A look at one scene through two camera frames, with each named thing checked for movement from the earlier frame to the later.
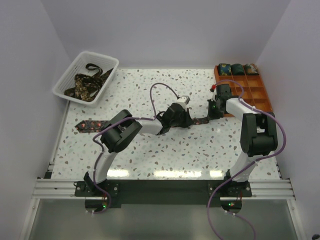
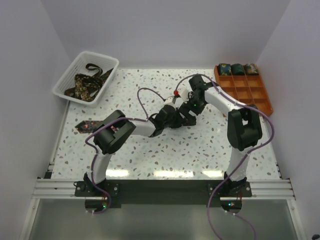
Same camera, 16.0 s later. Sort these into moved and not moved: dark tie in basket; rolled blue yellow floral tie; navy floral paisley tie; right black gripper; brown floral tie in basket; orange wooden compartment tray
Moved: right black gripper; navy floral paisley tie
Not moved: brown floral tie in basket; dark tie in basket; rolled blue yellow floral tie; orange wooden compartment tray
